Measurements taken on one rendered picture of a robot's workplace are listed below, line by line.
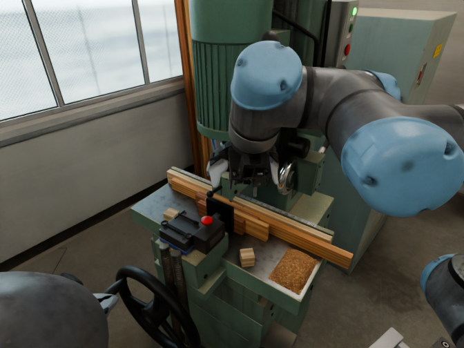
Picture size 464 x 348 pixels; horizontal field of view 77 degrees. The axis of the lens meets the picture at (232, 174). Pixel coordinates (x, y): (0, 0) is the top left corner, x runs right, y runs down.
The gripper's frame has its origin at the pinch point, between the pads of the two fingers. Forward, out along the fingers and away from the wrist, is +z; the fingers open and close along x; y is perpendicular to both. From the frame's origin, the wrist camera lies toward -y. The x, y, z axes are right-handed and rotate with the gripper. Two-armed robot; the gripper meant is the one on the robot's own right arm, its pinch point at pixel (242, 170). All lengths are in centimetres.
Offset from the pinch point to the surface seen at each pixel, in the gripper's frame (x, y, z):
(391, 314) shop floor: 88, 44, 113
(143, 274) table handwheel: -23.4, 19.6, 12.2
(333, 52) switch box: 28.1, -33.8, 0.7
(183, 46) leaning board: -22, -135, 97
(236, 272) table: -1.5, 20.2, 21.2
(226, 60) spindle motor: -2.5, -19.5, -12.5
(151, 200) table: -27.4, -5.7, 36.7
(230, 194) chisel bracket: -1.6, -0.4, 18.3
